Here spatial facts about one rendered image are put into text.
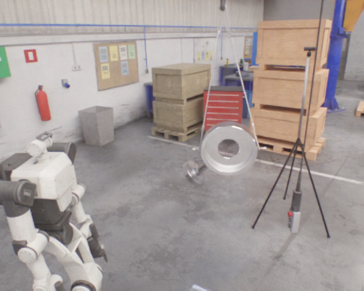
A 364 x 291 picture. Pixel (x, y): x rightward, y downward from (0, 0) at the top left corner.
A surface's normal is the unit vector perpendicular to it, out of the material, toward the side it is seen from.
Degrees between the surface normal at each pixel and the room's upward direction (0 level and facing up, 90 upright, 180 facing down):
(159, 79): 90
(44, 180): 85
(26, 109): 90
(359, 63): 90
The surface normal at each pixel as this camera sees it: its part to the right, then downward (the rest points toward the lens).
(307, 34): -0.54, 0.30
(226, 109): -0.23, 0.34
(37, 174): -0.06, -0.47
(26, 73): 0.84, 0.18
